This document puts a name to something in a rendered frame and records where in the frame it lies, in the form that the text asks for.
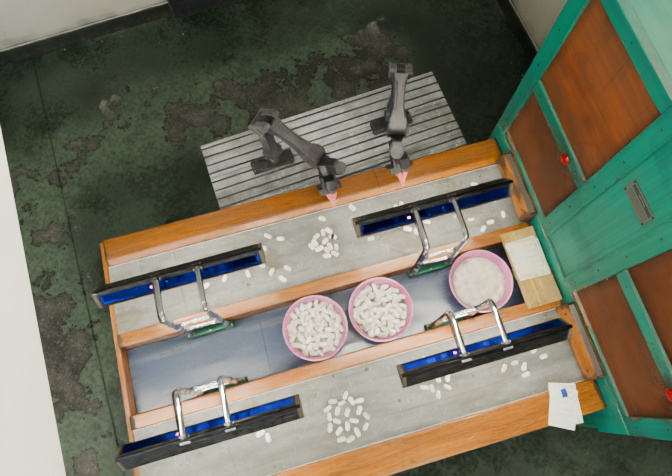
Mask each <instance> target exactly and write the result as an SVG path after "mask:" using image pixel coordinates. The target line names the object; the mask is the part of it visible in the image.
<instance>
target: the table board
mask: <svg viewBox="0 0 672 476"><path fill-rule="evenodd" d="M100 249H101V256H102V263H103V269H104V276H105V283H106V284H108V283H111V282H110V276H109V269H108V267H109V266H108V264H107V262H106V260H105V253H104V246H103V242H102V243H100ZM109 309H110V316H111V323H112V329H113V336H114V343H115V349H116V356H117V363H118V369H119V376H120V383H121V389H122V396H123V403H124V409H125V416H126V423H127V429H128V436H129V443H131V442H135V439H134V433H133V431H134V430H131V426H130V420H129V417H130V416H133V415H136V414H137V413H136V407H135V400H134V394H133V388H132V381H131V375H130V368H129V362H128V356H127V350H126V349H121V348H119V347H118V340H117V335H119V334H118V328H117V321H116V315H115V308H114V305H111V306H109ZM133 469H134V476H140V472H139V467H136V468H133Z"/></svg>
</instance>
